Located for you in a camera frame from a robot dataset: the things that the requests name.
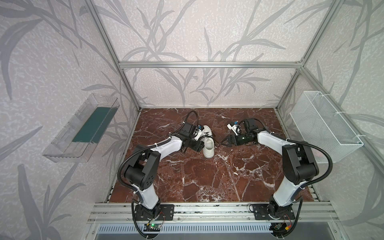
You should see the white sneaker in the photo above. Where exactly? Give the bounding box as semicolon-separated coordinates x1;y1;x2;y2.
200;125;215;159

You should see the black shoelace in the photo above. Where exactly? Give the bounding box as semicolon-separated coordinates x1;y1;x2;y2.
199;133;220;149

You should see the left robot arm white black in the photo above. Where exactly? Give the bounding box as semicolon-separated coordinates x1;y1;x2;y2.
117;110;204;220

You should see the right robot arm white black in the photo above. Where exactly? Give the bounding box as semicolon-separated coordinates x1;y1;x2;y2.
221;129;333;220

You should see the left green circuit board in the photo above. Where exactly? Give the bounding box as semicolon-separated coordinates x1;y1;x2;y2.
143;223;163;232

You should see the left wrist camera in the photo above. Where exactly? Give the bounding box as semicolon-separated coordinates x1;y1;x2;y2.
192;125;204;141

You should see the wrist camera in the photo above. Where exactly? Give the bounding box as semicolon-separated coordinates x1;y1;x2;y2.
192;125;204;141
227;119;259;136

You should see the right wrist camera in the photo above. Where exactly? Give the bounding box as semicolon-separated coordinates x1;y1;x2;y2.
227;119;259;136

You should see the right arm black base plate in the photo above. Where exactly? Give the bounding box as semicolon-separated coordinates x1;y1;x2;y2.
249;203;296;220

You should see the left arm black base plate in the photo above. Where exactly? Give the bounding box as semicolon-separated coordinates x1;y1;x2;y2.
134;204;175;221

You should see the white wire mesh basket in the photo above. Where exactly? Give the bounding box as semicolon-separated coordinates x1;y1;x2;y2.
290;91;364;163

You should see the aluminium frame crossbar back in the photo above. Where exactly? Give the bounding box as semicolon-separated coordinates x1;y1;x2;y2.
119;62;301;69

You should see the right circuit board with wires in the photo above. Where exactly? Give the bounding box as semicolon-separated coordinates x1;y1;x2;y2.
270;223;293;233

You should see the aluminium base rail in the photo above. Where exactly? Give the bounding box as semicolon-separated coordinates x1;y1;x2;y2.
87;202;340;224

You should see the clear plastic wall bin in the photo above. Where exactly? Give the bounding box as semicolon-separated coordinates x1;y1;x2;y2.
43;94;120;163

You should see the aluminium frame post back right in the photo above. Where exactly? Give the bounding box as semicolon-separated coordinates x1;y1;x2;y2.
276;0;344;111

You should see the aluminium frame post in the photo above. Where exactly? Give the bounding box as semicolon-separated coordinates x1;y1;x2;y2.
276;0;344;111
85;0;141;112

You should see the aluminium frame post back left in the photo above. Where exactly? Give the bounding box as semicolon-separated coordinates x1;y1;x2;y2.
85;0;141;112

